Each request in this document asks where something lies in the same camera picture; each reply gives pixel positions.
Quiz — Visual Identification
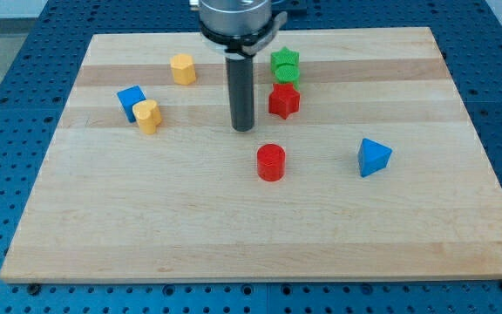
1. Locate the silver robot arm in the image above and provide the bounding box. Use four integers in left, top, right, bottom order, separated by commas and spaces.
190, 0, 288, 60

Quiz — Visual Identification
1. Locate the red star block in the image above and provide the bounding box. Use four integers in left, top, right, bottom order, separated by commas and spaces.
268, 83, 301, 119

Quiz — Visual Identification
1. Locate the green star block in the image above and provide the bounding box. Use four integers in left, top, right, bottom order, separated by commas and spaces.
270, 46, 300, 72

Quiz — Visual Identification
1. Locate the red cylinder block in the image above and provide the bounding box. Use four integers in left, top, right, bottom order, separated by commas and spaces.
256, 143, 286, 181

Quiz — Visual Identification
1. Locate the black cylindrical pointer rod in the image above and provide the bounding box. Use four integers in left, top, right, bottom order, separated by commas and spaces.
226, 58, 254, 132

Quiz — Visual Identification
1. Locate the green cylinder block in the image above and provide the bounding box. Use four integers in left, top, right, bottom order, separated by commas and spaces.
275, 65, 301, 90

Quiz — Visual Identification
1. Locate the wooden board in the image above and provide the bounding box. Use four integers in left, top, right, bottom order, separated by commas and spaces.
0, 27, 502, 283

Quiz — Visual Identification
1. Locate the yellow heart block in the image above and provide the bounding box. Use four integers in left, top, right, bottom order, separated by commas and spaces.
132, 99, 162, 135

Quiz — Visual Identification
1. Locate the yellow hexagon block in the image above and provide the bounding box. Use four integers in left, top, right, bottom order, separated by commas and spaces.
170, 53, 196, 85

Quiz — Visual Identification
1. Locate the blue triangle block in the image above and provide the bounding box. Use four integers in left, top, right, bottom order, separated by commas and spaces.
357, 138, 392, 177

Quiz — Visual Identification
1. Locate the blue cube block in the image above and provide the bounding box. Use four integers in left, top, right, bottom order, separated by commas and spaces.
117, 85, 146, 123

